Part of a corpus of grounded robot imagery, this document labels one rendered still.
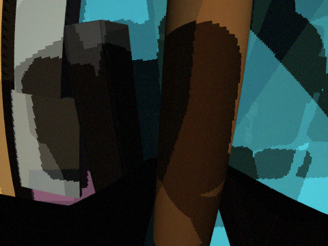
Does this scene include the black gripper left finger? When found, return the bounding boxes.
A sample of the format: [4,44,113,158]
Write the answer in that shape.
[0,158,158,246]

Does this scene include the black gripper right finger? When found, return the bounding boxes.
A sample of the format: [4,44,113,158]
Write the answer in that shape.
[219,165,328,246]

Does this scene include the orange-brown bar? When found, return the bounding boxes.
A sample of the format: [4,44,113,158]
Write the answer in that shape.
[0,0,32,200]

